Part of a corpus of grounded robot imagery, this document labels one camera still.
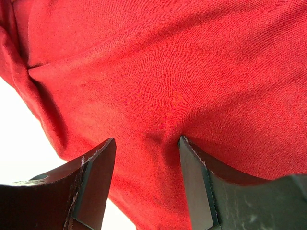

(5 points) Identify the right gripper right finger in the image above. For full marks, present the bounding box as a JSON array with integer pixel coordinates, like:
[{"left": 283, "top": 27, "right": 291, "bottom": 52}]
[{"left": 178, "top": 136, "right": 307, "bottom": 230}]

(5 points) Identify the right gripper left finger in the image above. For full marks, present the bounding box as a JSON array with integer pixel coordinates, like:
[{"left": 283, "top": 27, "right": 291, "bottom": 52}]
[{"left": 0, "top": 138, "right": 116, "bottom": 230}]

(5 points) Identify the dark red t shirt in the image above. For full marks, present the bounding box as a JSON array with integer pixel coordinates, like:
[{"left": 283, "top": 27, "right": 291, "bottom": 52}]
[{"left": 0, "top": 0, "right": 307, "bottom": 230}]

